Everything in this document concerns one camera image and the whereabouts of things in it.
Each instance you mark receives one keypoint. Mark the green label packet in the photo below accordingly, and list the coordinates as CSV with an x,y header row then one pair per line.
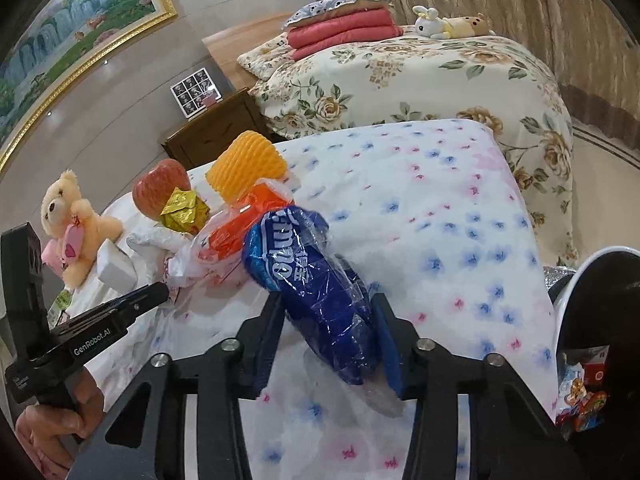
x,y
61,302

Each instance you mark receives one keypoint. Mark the white plastic bag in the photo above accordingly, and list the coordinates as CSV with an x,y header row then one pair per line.
x,y
155,240

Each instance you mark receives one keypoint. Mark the small pink box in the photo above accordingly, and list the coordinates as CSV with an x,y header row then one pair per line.
x,y
210,102

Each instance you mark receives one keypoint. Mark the wooden headboard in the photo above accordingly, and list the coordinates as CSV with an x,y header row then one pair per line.
x,y
230,45

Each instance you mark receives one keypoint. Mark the beige patterned curtain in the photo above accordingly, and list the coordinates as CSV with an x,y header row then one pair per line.
x,y
500,0

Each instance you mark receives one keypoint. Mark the person's left hand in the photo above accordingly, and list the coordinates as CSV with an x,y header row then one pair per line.
x,y
50,422

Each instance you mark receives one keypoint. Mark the framed landscape painting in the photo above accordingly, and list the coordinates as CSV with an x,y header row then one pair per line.
x,y
75,35

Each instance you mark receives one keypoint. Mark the photo collage frame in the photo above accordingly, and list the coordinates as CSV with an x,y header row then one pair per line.
x,y
192,90

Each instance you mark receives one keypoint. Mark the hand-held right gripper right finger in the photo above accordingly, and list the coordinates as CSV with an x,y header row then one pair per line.
x,y
392,355

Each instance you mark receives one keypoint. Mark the white rabbit plush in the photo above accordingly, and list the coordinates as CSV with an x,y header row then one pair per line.
x,y
430,22

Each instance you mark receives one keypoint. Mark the blue frilled pillow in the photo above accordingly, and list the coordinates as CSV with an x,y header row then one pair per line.
x,y
340,7

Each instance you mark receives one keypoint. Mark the gold foil wrapper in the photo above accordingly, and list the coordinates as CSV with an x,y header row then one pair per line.
x,y
182,210

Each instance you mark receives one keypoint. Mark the white foam block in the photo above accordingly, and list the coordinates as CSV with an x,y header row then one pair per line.
x,y
117,265

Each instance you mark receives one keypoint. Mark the folded red blanket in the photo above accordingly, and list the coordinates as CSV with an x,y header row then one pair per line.
x,y
340,35

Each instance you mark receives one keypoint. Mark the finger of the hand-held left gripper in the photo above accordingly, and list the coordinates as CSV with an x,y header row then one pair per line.
x,y
145,296

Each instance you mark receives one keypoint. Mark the yellow foam fruit net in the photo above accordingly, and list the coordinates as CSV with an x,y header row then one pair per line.
x,y
245,165

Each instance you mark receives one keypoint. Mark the orange packet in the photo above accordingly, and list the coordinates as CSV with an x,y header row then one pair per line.
x,y
235,230

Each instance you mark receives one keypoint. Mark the floral bed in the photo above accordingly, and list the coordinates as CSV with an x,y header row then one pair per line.
x,y
425,80

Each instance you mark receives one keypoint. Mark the blue plastic packet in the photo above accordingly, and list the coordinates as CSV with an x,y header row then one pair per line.
x,y
320,300

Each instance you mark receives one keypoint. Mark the black bin liner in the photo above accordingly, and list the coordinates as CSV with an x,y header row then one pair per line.
x,y
610,310

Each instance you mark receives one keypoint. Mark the red apple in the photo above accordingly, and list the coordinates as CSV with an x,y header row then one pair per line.
x,y
155,190

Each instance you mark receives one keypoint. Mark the beige teddy bear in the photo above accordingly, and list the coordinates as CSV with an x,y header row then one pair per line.
x,y
70,220

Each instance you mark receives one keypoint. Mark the white round trash bin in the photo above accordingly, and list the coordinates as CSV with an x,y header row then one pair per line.
x,y
590,265

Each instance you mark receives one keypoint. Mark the colourful foil wrapper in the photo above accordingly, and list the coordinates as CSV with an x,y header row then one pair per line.
x,y
582,402

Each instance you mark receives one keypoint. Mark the wooden nightstand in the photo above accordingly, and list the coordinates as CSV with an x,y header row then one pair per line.
x,y
215,130

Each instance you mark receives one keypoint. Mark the floral pillow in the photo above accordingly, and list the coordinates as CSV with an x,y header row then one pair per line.
x,y
262,57

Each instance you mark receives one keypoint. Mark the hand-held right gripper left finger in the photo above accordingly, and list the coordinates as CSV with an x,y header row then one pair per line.
x,y
265,340

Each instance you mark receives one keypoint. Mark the flower print blanket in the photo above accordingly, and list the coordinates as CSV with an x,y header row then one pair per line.
x,y
425,220

